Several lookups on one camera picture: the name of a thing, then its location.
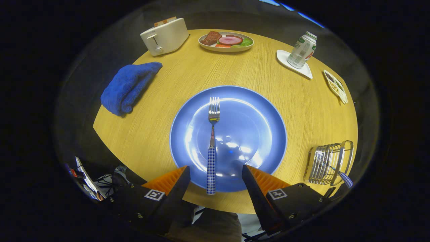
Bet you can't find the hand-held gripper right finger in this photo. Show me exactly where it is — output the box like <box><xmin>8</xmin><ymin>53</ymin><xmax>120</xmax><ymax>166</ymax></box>
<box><xmin>242</xmin><ymin>165</ymin><xmax>333</xmax><ymax>236</ymax></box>

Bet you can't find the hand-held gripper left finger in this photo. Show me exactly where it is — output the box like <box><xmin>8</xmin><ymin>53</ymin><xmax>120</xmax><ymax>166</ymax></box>
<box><xmin>107</xmin><ymin>165</ymin><xmax>191</xmax><ymax>236</ymax></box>

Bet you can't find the fork with blue checkered handle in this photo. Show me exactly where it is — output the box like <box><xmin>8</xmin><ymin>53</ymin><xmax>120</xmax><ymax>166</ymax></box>
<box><xmin>206</xmin><ymin>97</ymin><xmax>220</xmax><ymax>195</ymax></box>

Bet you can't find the spoon with blue checkered handle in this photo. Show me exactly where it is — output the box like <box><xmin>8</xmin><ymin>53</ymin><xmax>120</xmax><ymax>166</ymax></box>
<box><xmin>317</xmin><ymin>153</ymin><xmax>354</xmax><ymax>189</ymax></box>

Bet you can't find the person's leg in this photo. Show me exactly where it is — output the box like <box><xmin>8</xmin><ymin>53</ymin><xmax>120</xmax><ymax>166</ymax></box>
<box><xmin>166</xmin><ymin>202</ymin><xmax>243</xmax><ymax>242</ymax></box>

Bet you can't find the blue round plate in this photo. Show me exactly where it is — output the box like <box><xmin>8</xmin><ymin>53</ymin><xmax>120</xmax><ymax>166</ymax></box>
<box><xmin>169</xmin><ymin>85</ymin><xmax>288</xmax><ymax>193</ymax></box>

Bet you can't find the white flat panel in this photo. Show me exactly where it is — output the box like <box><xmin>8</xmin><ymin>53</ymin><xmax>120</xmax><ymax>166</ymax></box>
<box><xmin>75</xmin><ymin>156</ymin><xmax>103</xmax><ymax>201</ymax></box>

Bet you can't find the blue folded cloth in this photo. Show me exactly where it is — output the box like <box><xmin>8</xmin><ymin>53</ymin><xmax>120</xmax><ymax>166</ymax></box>
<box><xmin>100</xmin><ymin>62</ymin><xmax>163</xmax><ymax>117</ymax></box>

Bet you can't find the white divided tray of beans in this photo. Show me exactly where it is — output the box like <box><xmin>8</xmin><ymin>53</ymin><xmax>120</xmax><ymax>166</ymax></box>
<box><xmin>323</xmin><ymin>70</ymin><xmax>348</xmax><ymax>105</ymax></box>

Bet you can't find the white square coaster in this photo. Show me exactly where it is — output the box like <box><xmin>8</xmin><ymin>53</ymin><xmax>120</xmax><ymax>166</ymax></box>
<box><xmin>276</xmin><ymin>50</ymin><xmax>313</xmax><ymax>80</ymax></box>

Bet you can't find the grey food plate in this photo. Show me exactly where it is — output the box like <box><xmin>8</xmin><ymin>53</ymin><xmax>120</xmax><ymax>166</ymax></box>
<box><xmin>198</xmin><ymin>31</ymin><xmax>255</xmax><ymax>52</ymax></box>

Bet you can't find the white green drink bottle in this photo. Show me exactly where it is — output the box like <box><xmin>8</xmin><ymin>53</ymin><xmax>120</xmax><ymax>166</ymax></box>
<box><xmin>287</xmin><ymin>31</ymin><xmax>317</xmax><ymax>69</ymax></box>

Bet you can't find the pink ham slice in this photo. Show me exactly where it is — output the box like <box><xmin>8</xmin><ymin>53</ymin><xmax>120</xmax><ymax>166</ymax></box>
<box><xmin>218</xmin><ymin>36</ymin><xmax>243</xmax><ymax>45</ymax></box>

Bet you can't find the white toaster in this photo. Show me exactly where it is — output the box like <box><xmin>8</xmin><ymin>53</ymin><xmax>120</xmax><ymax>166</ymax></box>
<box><xmin>140</xmin><ymin>17</ymin><xmax>189</xmax><ymax>56</ymax></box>

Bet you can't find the brown meat slice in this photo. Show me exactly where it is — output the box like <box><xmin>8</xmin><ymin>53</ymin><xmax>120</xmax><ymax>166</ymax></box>
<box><xmin>201</xmin><ymin>31</ymin><xmax>222</xmax><ymax>46</ymax></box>

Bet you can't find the metal wire basket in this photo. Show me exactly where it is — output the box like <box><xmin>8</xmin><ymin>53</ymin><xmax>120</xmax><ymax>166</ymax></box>
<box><xmin>303</xmin><ymin>140</ymin><xmax>354</xmax><ymax>186</ymax></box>

